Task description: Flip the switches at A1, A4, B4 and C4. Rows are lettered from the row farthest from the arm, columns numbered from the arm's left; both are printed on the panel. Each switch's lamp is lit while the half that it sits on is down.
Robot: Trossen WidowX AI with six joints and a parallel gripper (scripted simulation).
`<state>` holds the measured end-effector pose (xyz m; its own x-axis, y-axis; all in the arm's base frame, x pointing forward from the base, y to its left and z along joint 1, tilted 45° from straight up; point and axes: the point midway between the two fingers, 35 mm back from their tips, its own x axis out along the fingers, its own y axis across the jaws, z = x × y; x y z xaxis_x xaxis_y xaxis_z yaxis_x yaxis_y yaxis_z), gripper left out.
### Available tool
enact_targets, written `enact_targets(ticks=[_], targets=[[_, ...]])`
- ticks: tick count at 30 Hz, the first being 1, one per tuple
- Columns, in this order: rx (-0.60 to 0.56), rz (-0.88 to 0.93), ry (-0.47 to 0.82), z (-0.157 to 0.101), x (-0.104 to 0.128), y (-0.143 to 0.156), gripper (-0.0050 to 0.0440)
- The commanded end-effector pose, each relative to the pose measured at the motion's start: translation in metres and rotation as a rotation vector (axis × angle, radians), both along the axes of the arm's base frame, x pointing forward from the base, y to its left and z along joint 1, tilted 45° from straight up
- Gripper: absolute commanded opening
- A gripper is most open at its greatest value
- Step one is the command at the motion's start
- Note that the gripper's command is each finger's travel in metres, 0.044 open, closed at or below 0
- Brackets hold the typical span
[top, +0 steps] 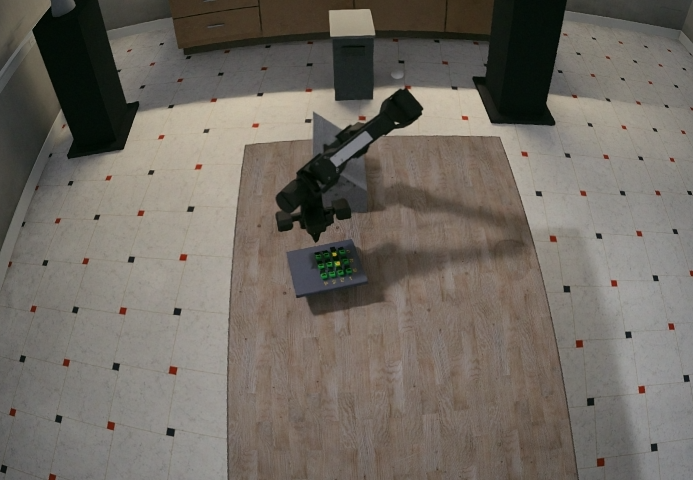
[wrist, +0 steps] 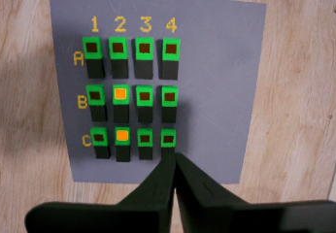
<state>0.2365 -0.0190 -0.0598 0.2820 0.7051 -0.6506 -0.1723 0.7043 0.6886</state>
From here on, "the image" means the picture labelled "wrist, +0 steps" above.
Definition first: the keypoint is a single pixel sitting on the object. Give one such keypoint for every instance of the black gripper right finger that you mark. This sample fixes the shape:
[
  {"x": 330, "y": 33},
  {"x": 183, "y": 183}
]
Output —
[{"x": 203, "y": 208}]

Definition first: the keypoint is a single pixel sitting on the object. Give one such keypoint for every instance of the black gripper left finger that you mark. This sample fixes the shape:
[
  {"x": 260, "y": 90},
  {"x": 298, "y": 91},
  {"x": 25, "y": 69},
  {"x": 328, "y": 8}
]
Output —
[{"x": 138, "y": 212}]

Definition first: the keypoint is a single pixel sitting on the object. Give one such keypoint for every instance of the grey switch panel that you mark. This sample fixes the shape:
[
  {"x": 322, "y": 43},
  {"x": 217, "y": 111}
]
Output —
[{"x": 198, "y": 103}]

